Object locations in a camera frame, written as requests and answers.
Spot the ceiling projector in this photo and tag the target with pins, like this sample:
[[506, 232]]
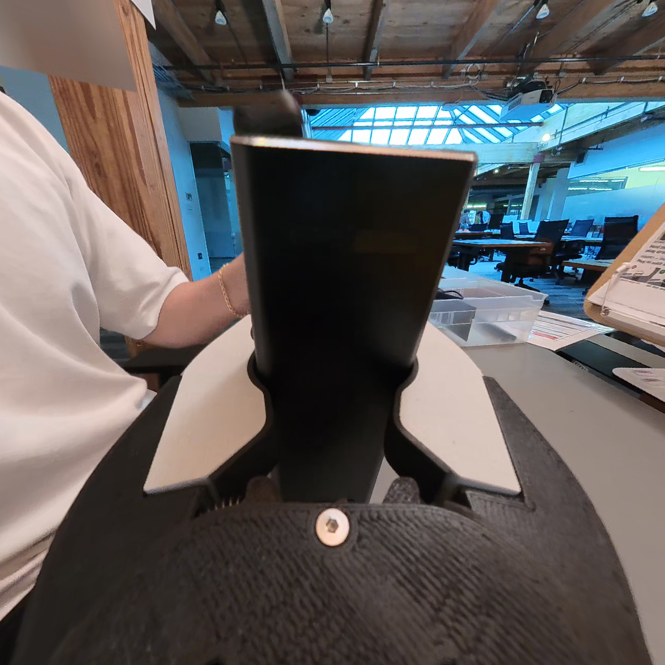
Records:
[[527, 98]]

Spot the white t-shirt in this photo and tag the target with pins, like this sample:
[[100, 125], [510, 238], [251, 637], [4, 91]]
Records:
[[52, 260]]

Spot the white card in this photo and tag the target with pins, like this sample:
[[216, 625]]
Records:
[[644, 379]]

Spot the paper sheet on table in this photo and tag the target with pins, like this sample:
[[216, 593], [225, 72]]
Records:
[[561, 327]]

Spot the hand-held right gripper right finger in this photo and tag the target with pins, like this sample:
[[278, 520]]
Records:
[[452, 415]]

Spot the clear plastic bin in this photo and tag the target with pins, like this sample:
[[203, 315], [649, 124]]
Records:
[[498, 306]]

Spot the ceiling lamp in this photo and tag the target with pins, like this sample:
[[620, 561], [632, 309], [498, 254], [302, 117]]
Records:
[[542, 11], [328, 15], [650, 9]]

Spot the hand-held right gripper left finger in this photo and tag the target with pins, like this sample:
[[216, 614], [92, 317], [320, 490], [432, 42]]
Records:
[[208, 415]]

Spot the black chair armrest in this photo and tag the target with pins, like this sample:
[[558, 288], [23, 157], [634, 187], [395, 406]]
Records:
[[166, 358]]

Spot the person's left forearm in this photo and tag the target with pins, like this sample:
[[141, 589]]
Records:
[[182, 311]]

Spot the wooden office desk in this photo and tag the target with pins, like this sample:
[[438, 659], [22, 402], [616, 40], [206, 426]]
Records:
[[498, 243]]

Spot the black usb hub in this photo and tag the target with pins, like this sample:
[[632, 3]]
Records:
[[337, 260]]

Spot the black office chair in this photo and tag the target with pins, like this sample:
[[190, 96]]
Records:
[[550, 231], [618, 236]]

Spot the wooden pillar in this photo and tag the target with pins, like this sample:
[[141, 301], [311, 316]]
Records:
[[114, 171]]

